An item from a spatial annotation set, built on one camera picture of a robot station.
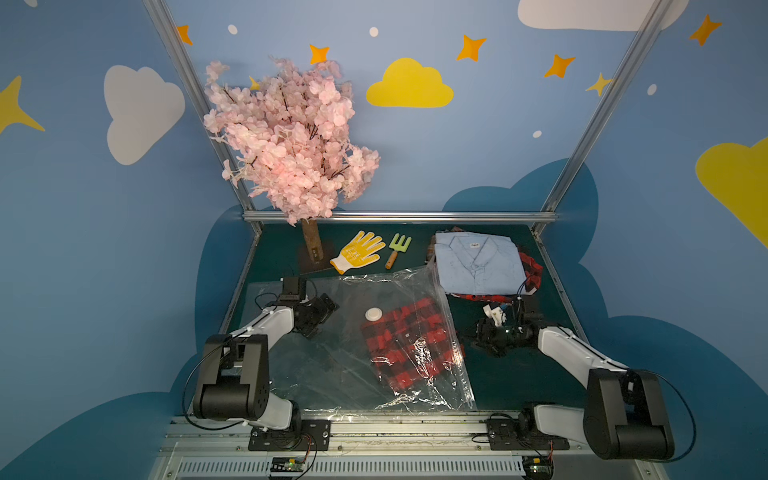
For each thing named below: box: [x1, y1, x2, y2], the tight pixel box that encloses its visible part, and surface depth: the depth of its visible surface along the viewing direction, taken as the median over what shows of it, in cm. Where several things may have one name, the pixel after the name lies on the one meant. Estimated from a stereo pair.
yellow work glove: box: [330, 231, 386, 275], surface depth 115 cm
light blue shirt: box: [434, 231, 528, 295], surface depth 98 cm
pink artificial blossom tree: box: [204, 57, 380, 263], surface depth 69 cm
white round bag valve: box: [364, 306, 383, 322], surface depth 95 cm
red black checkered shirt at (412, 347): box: [362, 297, 465, 394], surface depth 84 cm
